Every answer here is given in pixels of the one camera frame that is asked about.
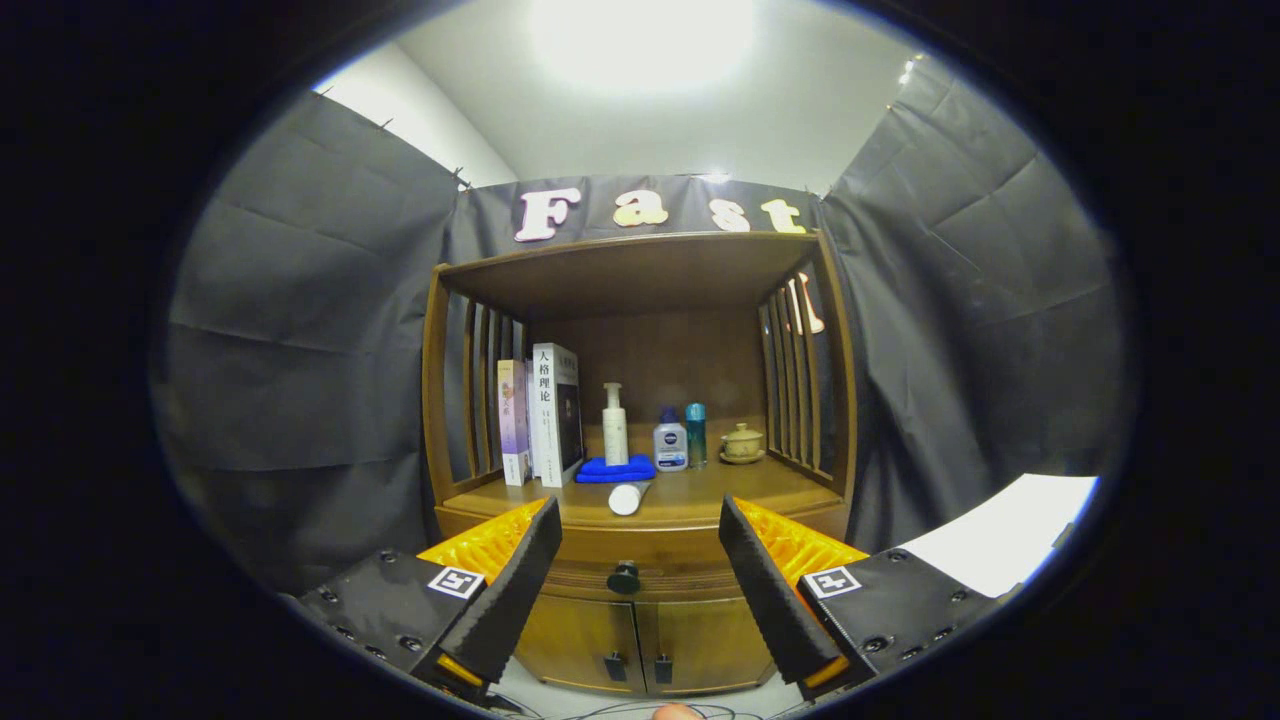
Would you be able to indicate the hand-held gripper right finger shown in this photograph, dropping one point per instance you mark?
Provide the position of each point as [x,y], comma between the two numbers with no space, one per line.
[770,590]

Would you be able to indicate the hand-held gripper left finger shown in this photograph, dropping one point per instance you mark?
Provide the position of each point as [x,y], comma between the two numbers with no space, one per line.
[515,590]

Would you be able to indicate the black drawer knob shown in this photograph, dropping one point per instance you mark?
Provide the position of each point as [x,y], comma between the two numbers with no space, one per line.
[624,578]

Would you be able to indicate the white tube with green end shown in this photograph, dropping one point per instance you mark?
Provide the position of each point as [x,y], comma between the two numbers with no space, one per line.
[626,498]

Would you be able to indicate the wooden cabinet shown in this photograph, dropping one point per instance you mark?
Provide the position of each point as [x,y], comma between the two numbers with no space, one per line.
[660,360]

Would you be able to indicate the blue folded cloth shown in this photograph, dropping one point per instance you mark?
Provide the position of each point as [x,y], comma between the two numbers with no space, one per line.
[600,470]

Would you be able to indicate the ceramic lidded teacup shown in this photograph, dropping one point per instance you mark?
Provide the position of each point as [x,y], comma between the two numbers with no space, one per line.
[743,443]

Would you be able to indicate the purple book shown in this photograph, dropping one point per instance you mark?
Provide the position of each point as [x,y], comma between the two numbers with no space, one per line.
[512,420]

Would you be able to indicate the teal bottle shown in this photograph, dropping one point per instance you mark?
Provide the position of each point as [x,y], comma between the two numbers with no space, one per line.
[696,435]

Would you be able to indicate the white book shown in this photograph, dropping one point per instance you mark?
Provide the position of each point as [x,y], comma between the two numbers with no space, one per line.
[545,420]

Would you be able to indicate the white bottle with blue cap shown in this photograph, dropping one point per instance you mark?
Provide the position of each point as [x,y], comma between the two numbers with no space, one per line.
[670,445]

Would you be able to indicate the white pump bottle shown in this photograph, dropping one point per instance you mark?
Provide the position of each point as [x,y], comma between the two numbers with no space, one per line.
[615,435]

